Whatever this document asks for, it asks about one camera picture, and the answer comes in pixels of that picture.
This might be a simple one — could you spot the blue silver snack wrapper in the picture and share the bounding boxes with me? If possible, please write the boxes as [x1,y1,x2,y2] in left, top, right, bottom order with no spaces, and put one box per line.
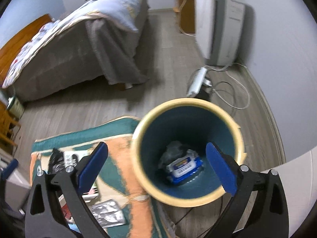
[165,154,203,185]

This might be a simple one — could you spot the black plastic bag trash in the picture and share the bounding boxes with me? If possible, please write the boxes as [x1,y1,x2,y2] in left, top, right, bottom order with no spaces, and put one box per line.
[158,141,187,169]

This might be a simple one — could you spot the yellow teal trash bin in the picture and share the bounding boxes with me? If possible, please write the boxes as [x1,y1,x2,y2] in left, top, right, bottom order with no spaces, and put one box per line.
[131,98,247,207]

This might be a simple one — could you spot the white board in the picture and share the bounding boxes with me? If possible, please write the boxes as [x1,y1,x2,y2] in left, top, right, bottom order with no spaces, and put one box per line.
[274,148,317,236]

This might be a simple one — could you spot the grey photo packet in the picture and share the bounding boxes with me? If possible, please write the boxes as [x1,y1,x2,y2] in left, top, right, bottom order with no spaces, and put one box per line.
[89,199,126,228]

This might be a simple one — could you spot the teal orange horse rug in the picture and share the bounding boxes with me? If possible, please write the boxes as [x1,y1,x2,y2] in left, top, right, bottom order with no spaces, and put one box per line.
[30,117,176,237]

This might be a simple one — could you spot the wooden headboard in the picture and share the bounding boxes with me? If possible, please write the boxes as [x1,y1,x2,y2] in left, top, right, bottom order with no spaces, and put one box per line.
[0,14,52,85]

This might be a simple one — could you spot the white power strip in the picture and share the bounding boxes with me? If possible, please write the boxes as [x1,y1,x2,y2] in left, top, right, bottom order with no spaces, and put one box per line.
[186,67,212,101]

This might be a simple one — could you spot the bed with grey cover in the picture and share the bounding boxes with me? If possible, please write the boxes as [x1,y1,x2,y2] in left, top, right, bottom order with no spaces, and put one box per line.
[1,0,149,102]

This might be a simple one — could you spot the light blue quilt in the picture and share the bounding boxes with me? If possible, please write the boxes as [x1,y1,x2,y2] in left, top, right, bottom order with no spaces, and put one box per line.
[2,0,143,89]

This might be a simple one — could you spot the white air purifier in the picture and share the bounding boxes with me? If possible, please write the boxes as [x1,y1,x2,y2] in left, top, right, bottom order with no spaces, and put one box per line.
[195,0,245,66]

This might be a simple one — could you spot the wooden tv cabinet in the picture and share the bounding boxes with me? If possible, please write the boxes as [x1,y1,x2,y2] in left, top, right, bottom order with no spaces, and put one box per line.
[173,0,196,36]

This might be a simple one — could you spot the white power cable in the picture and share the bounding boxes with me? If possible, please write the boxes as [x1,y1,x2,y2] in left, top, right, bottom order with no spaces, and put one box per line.
[205,63,251,110]

